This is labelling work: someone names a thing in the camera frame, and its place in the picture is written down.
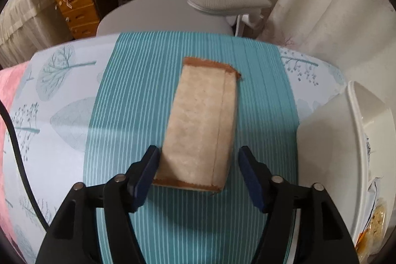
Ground white lace cover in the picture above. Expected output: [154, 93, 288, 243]
[0, 0, 75, 67]

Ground black cable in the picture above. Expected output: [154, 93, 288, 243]
[0, 100, 51, 230]

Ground tree print tablecloth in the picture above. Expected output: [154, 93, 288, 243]
[0, 31, 347, 264]

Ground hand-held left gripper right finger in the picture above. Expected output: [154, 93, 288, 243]
[238, 145, 361, 264]

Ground pink blanket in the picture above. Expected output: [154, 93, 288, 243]
[0, 61, 34, 252]

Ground white plastic storage box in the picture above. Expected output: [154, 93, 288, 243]
[297, 80, 396, 255]

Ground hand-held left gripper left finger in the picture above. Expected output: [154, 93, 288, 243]
[35, 145, 160, 264]

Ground beige wafer bar packet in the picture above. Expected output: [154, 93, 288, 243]
[153, 57, 242, 193]

